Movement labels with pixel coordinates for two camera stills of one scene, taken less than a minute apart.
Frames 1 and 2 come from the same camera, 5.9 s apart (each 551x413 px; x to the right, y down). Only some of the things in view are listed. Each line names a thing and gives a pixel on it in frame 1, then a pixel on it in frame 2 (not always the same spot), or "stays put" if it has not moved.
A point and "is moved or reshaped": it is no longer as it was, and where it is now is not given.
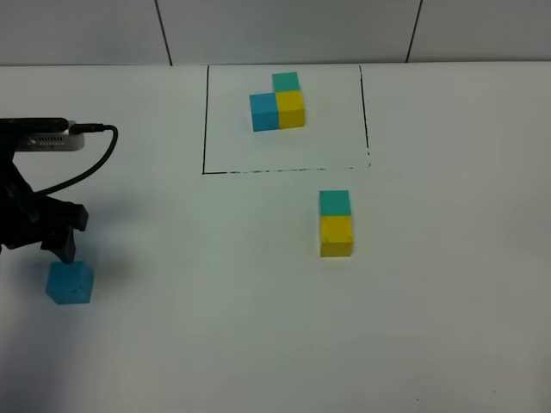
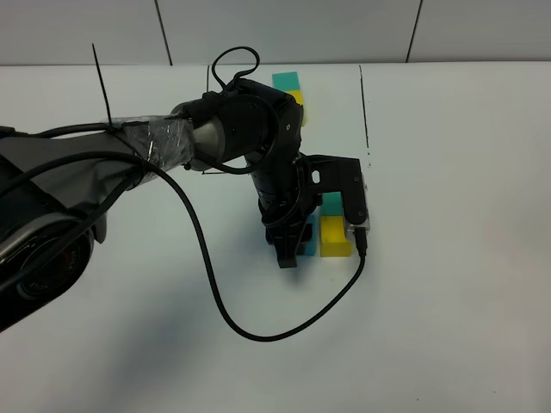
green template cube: [287, 81] stays put
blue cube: [69, 283] is moved or reshaped
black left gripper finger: [62, 243] -> [286, 239]
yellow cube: [336, 236] stays put
